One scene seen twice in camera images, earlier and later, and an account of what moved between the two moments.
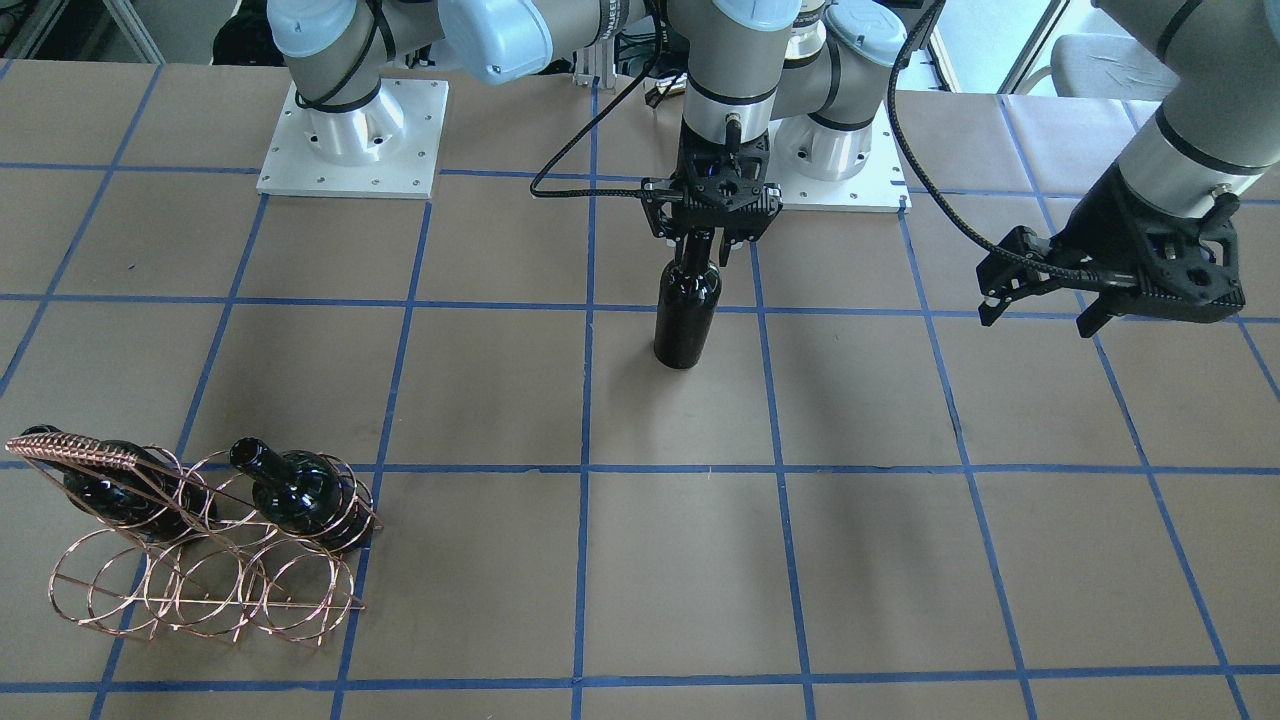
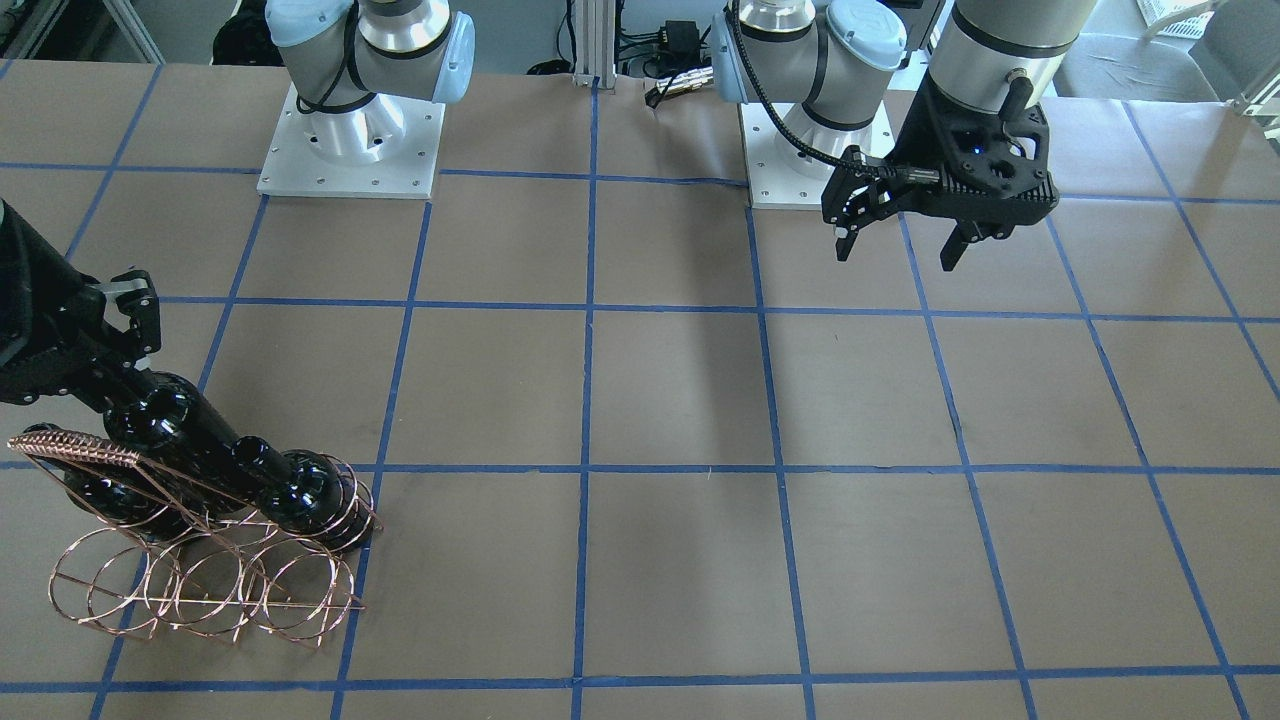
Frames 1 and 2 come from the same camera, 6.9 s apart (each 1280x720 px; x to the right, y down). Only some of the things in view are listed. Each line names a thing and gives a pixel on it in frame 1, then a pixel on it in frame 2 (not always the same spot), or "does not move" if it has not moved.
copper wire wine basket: x=232 y=545 does not move
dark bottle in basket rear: x=150 y=499 does not move
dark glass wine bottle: x=688 y=303 -> x=164 y=417
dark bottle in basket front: x=305 y=493 does not move
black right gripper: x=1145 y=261 -> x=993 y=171
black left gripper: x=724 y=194 -> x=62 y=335
